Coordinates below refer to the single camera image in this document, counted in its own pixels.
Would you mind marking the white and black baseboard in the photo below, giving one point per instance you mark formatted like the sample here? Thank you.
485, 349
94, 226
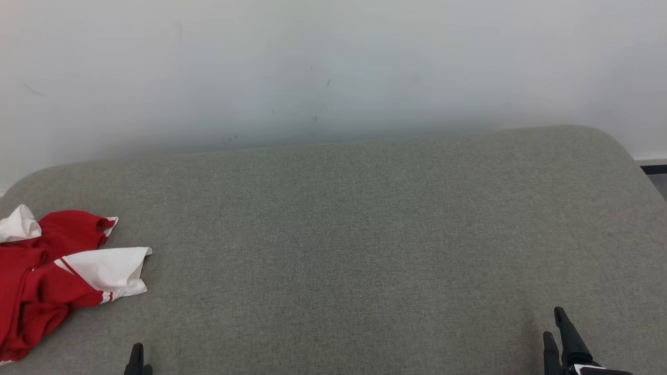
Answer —
651, 167

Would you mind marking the red jersey with white sleeves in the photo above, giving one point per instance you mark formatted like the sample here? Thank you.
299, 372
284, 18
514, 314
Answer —
47, 291

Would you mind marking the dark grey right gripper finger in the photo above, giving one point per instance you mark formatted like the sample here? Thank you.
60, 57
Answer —
551, 357
572, 344

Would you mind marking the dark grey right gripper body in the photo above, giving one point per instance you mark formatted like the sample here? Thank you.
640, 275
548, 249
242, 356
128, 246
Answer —
589, 369

